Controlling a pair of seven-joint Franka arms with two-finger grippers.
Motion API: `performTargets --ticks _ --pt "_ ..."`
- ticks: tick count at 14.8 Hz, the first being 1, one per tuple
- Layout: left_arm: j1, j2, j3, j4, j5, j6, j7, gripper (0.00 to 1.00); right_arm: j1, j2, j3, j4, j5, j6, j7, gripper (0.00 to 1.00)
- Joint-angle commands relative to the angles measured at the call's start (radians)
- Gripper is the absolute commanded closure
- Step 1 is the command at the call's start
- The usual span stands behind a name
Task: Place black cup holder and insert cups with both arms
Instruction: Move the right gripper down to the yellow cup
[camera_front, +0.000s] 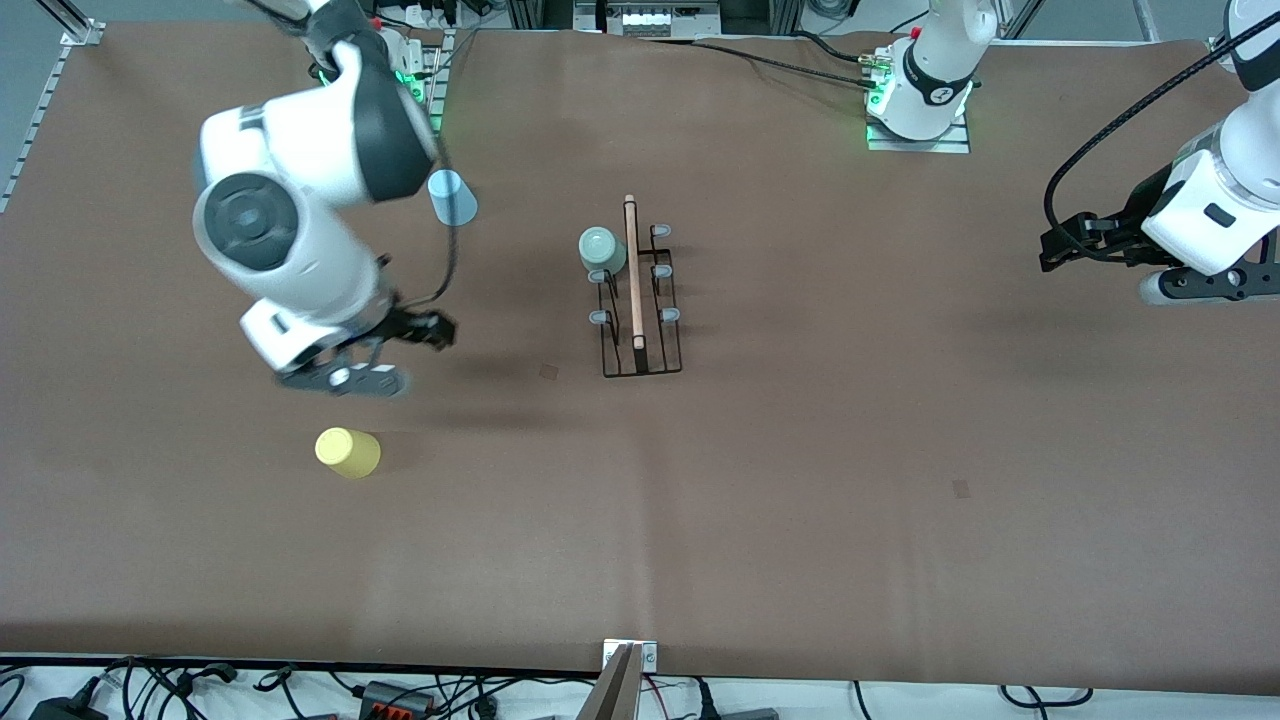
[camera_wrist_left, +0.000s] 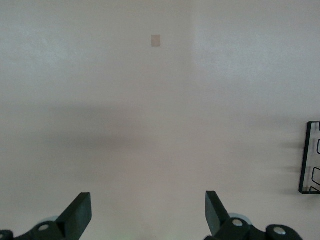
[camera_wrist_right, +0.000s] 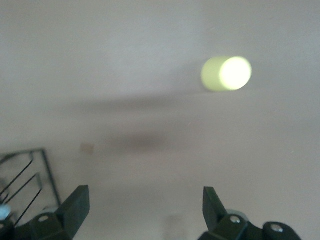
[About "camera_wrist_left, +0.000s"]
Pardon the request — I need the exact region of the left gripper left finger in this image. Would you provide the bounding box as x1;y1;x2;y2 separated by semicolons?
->
14;191;93;240

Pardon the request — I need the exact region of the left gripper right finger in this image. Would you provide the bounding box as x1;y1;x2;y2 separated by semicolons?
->
204;190;252;240

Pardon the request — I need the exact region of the black wire cup holder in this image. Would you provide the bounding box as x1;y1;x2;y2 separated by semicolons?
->
298;120;320;195

